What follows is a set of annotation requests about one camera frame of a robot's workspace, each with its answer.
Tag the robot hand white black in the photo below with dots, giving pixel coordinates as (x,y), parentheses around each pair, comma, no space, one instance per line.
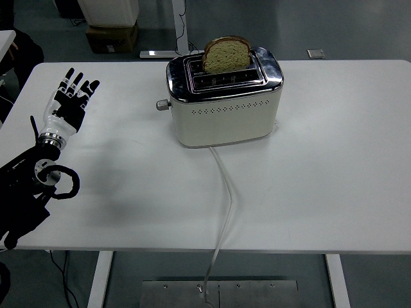
(56,123)

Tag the cream chrome two-slot toaster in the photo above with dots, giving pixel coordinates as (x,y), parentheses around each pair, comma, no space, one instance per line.
(221,125)

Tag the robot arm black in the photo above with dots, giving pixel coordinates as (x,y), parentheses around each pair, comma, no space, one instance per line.
(19,192)

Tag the person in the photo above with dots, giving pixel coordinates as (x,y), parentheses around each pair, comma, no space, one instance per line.
(29,54)

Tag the white side table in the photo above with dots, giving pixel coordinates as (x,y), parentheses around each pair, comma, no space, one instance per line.
(4,40)

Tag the brown cardboard box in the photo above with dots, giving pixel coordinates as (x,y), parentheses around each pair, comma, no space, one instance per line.
(112,40)

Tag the black floor object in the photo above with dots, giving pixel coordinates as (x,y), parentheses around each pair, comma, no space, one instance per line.
(69,8)

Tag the white box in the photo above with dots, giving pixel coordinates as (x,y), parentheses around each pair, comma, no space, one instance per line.
(109,13)

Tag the white desk leg with foot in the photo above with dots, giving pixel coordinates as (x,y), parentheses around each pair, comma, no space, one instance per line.
(180,25)

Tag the white table leg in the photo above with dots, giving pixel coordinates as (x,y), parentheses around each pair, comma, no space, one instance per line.
(337,282)
(99,279)

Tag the black robot body part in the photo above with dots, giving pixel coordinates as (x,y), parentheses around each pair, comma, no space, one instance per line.
(4,279)

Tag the brown bread slice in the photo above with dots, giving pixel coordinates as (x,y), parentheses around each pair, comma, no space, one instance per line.
(226,59)

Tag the grey metal plate with screws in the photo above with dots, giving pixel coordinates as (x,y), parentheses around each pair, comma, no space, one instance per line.
(257,295)

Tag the grey floor outlet plate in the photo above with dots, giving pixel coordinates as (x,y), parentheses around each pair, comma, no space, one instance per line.
(316,53)

